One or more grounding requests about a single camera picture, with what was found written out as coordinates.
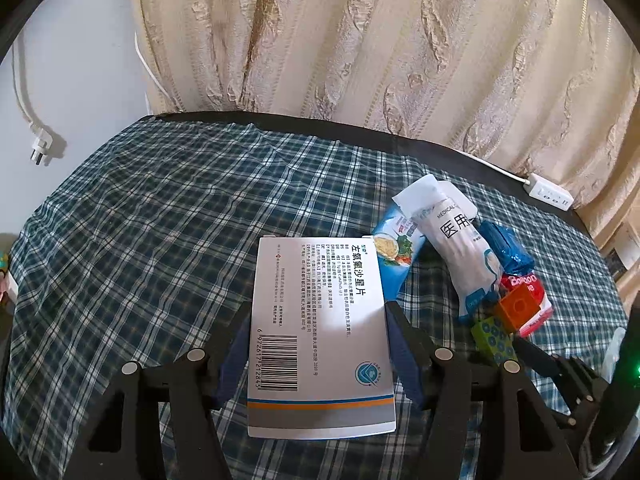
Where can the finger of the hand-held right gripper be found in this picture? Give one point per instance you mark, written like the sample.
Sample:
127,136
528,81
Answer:
537,357

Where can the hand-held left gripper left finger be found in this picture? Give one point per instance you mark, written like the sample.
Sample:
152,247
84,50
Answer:
235,360

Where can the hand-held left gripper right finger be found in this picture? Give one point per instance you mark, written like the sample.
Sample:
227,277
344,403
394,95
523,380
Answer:
405,360

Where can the red and white packet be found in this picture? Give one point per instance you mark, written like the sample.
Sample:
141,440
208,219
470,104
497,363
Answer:
522,280

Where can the white medicine box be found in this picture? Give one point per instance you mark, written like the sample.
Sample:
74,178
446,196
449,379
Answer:
320,320

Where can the small blue packet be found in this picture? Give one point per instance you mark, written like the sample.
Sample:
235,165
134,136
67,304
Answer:
505,247

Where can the blue cracker packet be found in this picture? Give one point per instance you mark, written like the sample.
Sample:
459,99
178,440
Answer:
395,245

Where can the white medical mask packet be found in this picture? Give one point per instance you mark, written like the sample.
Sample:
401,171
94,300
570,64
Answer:
460,250

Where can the green patterned cube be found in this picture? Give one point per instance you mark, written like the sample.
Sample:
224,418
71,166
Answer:
492,340

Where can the orange cube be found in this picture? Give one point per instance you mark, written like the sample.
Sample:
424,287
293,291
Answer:
520,310

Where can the plaid tablecloth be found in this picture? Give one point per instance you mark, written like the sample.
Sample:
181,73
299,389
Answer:
150,235

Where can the white power strip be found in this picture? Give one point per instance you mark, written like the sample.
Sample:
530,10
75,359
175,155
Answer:
547,191

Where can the small colourful object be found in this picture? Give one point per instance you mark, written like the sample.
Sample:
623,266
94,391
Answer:
4,270

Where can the beige patterned curtain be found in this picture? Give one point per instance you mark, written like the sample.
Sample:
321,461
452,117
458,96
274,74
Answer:
350,35

